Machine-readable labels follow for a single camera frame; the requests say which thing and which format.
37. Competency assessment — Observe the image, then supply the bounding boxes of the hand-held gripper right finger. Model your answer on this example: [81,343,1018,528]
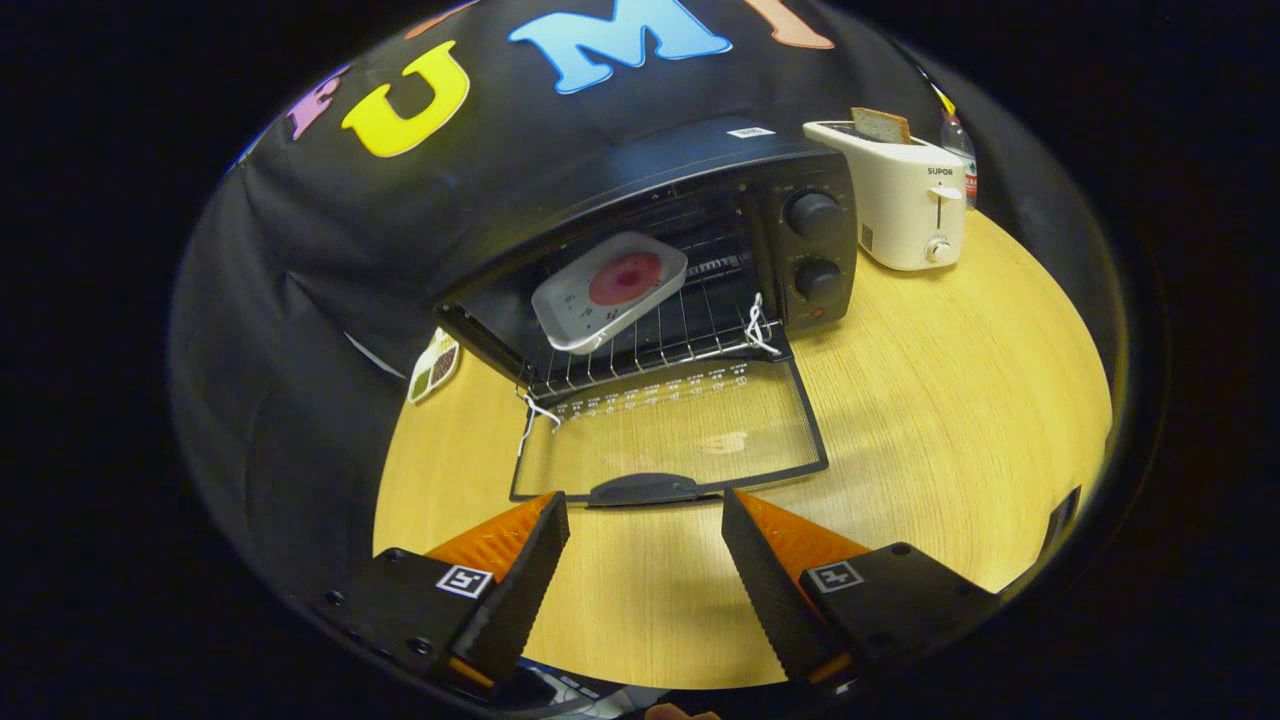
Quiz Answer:
[720,487,1004,686]

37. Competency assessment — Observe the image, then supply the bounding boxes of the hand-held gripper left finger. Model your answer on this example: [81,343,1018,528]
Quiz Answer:
[315,490,571,693]

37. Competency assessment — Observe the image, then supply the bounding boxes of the white square plate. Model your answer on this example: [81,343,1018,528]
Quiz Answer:
[530,231,689,356]

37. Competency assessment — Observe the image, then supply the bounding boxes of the pink round meat slice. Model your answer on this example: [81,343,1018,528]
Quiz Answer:
[588,251,663,307]

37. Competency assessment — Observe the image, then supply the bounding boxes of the black toaster oven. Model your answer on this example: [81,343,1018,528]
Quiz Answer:
[432,115,861,509]

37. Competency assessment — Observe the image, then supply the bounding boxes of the white pop-up toaster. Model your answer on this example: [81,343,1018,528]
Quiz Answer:
[802,120,967,273]

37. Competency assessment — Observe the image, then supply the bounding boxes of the white divided dish of beans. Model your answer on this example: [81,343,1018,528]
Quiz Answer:
[407,328,461,405]

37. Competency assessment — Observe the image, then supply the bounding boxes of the brown bread slice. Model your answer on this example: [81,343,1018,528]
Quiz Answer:
[850,106,913,146]

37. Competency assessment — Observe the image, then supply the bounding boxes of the clear water bottle red label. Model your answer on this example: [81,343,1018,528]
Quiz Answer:
[938,110,979,209]

